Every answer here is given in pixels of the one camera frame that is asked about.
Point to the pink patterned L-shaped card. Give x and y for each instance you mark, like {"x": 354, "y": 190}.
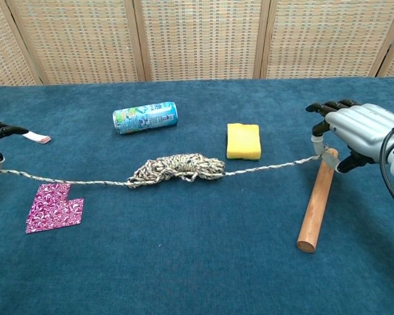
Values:
{"x": 52, "y": 210}

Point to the wooden rod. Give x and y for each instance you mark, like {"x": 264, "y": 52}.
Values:
{"x": 316, "y": 203}

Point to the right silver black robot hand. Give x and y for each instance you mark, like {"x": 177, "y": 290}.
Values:
{"x": 361, "y": 131}

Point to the yellow sponge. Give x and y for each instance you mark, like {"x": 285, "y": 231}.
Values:
{"x": 243, "y": 141}

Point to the blue carpet table mat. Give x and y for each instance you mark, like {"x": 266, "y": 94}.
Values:
{"x": 184, "y": 262}

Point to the blue green drink can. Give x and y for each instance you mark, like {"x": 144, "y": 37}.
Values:
{"x": 144, "y": 117}

